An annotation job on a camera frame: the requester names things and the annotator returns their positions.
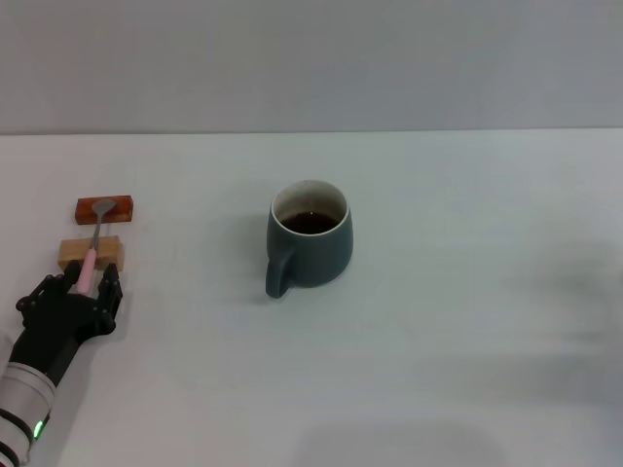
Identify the light wooden bridge block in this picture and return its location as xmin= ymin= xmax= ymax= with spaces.
xmin=57 ymin=234 xmax=126 ymax=272

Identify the pink handled metal spoon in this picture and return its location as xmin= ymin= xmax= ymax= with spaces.
xmin=77 ymin=198 xmax=117 ymax=297

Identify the reddish brown wooden block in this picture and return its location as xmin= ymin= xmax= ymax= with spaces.
xmin=75 ymin=195 xmax=136 ymax=226

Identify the grey ceramic mug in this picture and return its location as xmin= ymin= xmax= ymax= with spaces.
xmin=265 ymin=178 xmax=354 ymax=301

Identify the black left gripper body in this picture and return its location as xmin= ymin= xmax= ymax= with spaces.
xmin=9 ymin=293 xmax=119 ymax=385

